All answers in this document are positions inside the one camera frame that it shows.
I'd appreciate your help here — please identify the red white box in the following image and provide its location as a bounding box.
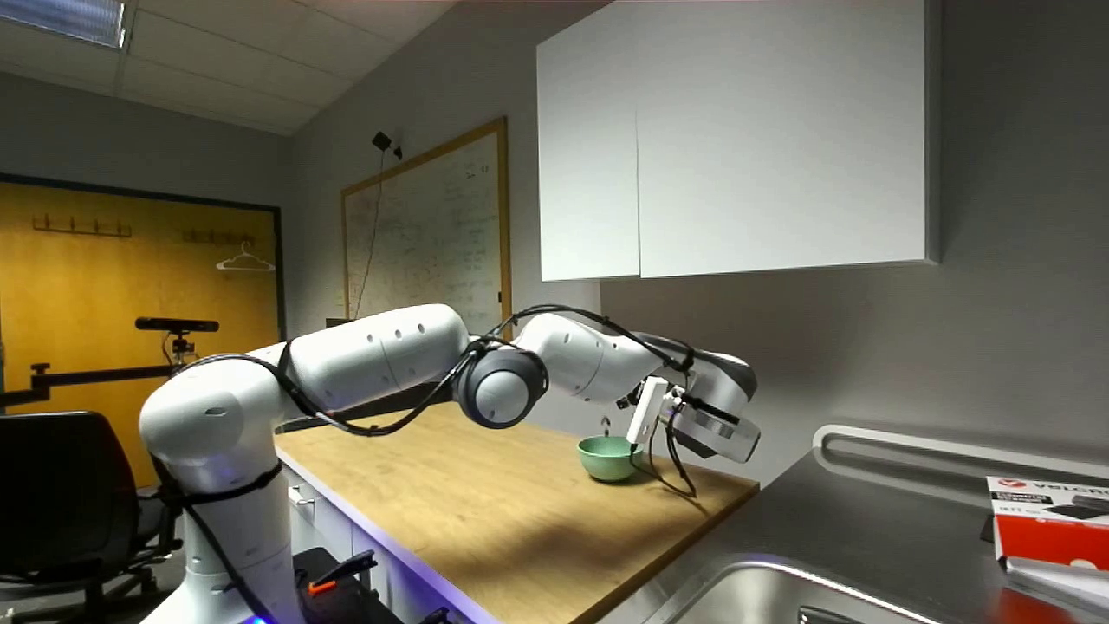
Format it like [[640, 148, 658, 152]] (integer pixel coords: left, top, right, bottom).
[[986, 475, 1109, 602]]

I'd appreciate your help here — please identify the whiteboard with wooden frame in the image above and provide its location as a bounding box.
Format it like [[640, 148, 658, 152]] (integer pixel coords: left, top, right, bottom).
[[340, 116, 513, 331]]

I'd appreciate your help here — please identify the black office chair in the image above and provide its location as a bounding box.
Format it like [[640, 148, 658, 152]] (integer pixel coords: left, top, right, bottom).
[[0, 409, 178, 618]]

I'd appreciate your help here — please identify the stainless steel sink counter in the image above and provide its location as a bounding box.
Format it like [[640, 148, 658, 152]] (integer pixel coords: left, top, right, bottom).
[[602, 421, 1109, 624]]

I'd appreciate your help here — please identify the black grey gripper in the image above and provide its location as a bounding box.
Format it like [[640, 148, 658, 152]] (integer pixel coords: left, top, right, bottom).
[[677, 350, 757, 463]]

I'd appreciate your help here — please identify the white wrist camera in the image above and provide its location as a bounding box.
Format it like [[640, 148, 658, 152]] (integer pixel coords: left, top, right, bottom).
[[625, 378, 670, 450]]

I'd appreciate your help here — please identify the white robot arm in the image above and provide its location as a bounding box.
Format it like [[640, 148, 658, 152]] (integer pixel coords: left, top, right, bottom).
[[139, 300, 757, 624]]

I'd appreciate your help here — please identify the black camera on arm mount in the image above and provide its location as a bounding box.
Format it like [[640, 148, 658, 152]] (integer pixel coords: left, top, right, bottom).
[[0, 316, 218, 405]]

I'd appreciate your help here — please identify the white wall cabinet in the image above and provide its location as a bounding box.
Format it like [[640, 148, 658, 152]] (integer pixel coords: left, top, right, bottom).
[[538, 0, 939, 282]]

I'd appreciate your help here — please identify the ceiling light panel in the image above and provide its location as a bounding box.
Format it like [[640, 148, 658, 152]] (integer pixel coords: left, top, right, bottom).
[[0, 0, 129, 49]]

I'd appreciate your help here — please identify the clothes hanger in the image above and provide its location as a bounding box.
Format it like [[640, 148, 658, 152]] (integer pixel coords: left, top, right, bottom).
[[216, 241, 277, 272]]

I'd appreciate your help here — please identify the green bowl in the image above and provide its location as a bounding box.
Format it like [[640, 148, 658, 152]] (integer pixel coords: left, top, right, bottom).
[[578, 436, 637, 480]]

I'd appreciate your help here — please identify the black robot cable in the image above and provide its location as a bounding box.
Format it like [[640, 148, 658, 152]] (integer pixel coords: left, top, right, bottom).
[[239, 300, 704, 499]]

